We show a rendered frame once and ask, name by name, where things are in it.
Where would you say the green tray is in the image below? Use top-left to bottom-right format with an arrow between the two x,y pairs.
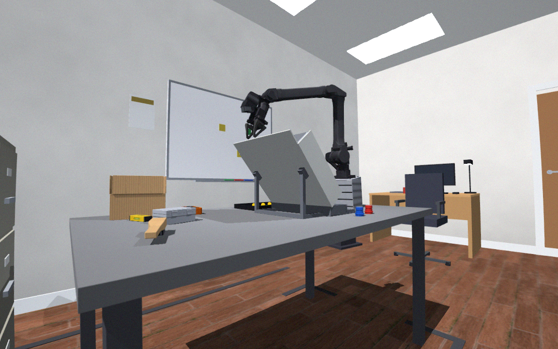
234,202 -> 271,211

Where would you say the open brown cardboard box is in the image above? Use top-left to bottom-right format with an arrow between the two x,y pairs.
109,175 -> 166,221

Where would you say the orange digital multimeter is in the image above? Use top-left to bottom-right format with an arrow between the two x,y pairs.
189,206 -> 202,215

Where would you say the yellow spirit level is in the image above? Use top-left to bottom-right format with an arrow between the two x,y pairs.
129,215 -> 152,222

